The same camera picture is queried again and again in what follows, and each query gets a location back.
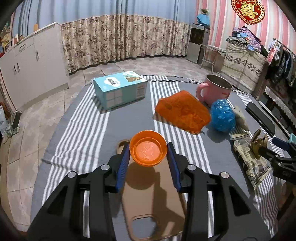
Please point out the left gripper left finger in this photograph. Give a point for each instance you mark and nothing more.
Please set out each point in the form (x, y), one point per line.
(61, 216)

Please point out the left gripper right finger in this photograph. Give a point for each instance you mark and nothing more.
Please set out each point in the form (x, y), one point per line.
(217, 208)

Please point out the brown paper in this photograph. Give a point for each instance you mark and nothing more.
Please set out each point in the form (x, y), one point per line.
(257, 142)

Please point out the blue plastic bag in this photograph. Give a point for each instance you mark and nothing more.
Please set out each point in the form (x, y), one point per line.
(222, 116)

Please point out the orange plastic lid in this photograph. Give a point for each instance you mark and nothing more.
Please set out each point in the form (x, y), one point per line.
(148, 148)

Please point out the orange plastic bag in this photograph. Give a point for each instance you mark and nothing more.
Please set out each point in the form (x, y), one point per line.
(184, 111)

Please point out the black flat case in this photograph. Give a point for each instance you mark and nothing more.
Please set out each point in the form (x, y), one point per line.
(261, 118)

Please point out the beige crumpled cloth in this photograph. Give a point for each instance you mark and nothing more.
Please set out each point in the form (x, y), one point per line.
(240, 118)

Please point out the striped grey table cloth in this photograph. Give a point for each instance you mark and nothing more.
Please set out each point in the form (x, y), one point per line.
(88, 135)

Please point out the clothes rack with clothes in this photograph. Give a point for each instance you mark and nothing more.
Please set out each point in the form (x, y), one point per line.
(279, 79)

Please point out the cloth covered cabinet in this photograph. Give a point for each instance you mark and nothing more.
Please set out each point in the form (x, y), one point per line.
(243, 66)

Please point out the pink metal mug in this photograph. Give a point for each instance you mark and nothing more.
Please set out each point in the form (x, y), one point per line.
(213, 88)

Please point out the pile of clothes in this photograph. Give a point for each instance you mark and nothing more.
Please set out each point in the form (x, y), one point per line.
(245, 37)

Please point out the light blue tissue box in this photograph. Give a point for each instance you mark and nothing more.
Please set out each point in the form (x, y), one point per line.
(119, 89)

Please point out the small folding table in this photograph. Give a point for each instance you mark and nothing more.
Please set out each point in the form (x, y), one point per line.
(211, 54)

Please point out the water dispenser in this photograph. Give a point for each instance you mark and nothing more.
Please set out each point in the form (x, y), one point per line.
(199, 36)

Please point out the white cabinet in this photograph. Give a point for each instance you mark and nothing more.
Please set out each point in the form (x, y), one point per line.
(34, 68)

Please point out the blue covered potted plant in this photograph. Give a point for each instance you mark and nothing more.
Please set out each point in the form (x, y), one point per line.
(203, 18)

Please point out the floral beige curtain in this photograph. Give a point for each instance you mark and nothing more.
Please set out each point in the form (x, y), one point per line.
(100, 39)

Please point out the red heart wall decoration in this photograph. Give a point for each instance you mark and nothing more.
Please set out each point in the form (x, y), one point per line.
(251, 12)

